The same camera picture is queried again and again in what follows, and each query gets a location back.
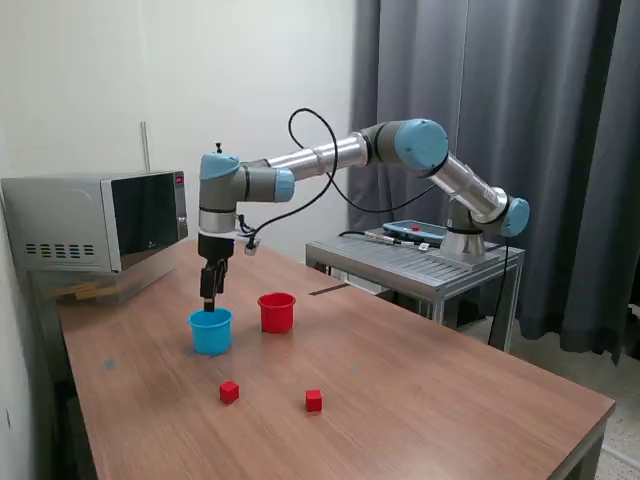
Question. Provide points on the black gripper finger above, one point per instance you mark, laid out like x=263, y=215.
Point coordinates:
x=208, y=287
x=222, y=275

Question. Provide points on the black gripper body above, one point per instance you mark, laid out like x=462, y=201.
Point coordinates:
x=216, y=247

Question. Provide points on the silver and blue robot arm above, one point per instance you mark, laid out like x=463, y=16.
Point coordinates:
x=320, y=157

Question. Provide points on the blue plastic bin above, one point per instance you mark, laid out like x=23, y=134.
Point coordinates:
x=210, y=335

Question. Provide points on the red plastic bin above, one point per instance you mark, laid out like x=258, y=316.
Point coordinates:
x=276, y=315

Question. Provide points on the black tape strip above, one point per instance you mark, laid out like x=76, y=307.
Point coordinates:
x=327, y=290

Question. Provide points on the red cube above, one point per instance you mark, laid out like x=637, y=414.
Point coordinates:
x=314, y=401
x=229, y=392

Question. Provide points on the silver microwave oven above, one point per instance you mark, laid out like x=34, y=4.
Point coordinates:
x=65, y=220

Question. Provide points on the aluminium profile robot stand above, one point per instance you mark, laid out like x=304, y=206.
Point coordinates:
x=400, y=265

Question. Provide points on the blue teach pendant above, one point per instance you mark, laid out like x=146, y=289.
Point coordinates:
x=412, y=230

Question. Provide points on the dark grey curtain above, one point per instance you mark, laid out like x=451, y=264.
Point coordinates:
x=575, y=125

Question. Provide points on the white wall pipe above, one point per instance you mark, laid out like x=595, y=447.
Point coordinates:
x=145, y=150

